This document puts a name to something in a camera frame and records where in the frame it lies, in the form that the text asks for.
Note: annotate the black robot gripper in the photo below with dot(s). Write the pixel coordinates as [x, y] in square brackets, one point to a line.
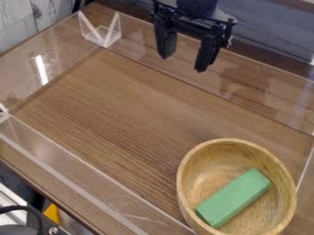
[193, 17]

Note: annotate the green rectangular block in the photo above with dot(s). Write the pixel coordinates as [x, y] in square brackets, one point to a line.
[229, 201]

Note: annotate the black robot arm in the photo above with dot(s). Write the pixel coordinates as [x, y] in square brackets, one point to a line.
[195, 18]

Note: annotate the brown wooden bowl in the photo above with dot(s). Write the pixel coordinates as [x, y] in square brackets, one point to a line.
[211, 165]

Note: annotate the yellow object under table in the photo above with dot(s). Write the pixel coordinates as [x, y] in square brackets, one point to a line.
[51, 213]

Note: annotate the clear acrylic corner bracket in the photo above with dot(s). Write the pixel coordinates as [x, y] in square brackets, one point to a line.
[103, 36]

